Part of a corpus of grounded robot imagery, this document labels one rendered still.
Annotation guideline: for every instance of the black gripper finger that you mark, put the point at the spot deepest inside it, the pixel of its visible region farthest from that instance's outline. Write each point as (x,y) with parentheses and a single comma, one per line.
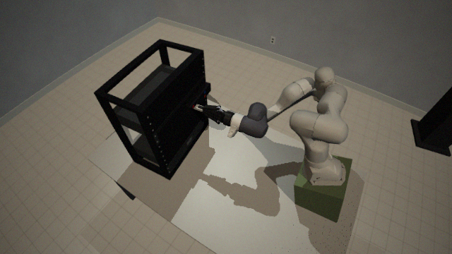
(211,116)
(210,109)

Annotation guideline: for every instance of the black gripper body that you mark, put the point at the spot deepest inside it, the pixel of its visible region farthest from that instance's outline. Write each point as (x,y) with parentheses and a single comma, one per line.
(225,117)

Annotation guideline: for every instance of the black server rack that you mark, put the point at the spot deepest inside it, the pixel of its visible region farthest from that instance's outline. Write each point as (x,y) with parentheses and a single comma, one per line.
(161,108)

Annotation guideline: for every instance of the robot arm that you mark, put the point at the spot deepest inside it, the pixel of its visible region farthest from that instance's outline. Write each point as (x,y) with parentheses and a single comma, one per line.
(316,130)

